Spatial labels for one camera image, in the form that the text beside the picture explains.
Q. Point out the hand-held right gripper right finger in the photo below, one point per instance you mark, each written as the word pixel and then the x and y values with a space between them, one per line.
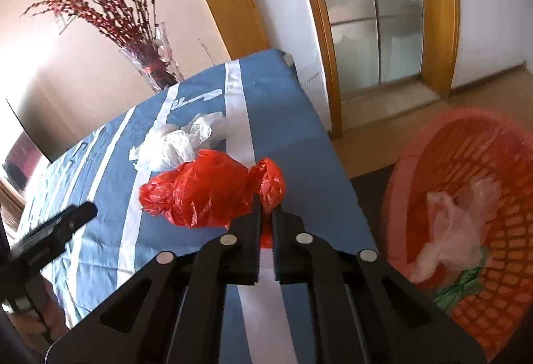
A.
pixel 287 251

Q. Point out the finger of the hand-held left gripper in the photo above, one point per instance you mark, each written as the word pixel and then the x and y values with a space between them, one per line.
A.
pixel 70 218

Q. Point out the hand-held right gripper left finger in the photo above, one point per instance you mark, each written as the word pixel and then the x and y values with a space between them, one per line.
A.
pixel 250 247

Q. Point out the large orange plastic bag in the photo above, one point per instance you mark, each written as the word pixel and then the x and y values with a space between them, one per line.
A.
pixel 200 193

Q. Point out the clear plastic bag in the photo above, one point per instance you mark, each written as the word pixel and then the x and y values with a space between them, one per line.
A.
pixel 449 239

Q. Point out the pale green patterned plastic bag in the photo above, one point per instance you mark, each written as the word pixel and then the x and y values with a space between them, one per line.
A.
pixel 458 289

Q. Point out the orange plastic mesh basket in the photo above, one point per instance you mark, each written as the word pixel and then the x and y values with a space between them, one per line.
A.
pixel 499 164

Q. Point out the black flat screen television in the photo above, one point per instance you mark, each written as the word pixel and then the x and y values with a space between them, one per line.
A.
pixel 25 156

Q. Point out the white plastic bag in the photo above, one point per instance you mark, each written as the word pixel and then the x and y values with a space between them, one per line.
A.
pixel 175 147

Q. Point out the blue white striped blanket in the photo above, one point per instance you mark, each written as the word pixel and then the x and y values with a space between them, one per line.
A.
pixel 283 118

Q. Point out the tall glass vase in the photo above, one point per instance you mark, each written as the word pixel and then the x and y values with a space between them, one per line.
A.
pixel 162 68

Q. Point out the wooden framed glass door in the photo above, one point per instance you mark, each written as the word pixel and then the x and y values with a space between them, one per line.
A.
pixel 395 14

